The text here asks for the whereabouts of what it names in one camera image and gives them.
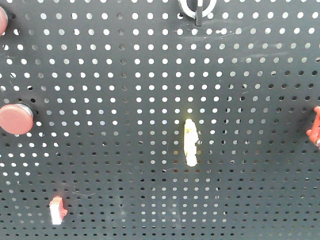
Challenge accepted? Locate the black rotary selector knob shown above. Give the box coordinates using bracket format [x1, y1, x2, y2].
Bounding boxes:
[178, 0, 217, 27]

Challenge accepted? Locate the lower red mushroom button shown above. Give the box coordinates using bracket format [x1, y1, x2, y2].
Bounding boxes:
[0, 103, 34, 135]

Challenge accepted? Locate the red mushroom button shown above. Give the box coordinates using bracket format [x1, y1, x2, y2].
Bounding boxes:
[0, 6, 8, 36]
[0, 103, 34, 135]

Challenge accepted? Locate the upper red mushroom button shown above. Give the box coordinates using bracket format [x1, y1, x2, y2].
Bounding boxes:
[0, 6, 8, 36]

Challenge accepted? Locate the black perforated pegboard panel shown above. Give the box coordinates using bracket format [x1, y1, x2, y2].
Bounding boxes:
[0, 0, 320, 240]

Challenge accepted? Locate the yellow toggle switch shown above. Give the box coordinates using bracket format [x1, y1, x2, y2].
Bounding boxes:
[183, 118, 199, 167]

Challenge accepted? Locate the white red rocker switch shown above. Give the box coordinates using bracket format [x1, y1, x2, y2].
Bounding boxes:
[49, 196, 68, 225]

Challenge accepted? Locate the red toggle switch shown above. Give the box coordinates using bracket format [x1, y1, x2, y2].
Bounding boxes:
[306, 106, 320, 149]

